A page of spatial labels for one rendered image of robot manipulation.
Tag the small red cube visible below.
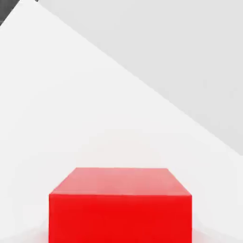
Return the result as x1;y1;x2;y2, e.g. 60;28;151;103
48;167;193;243

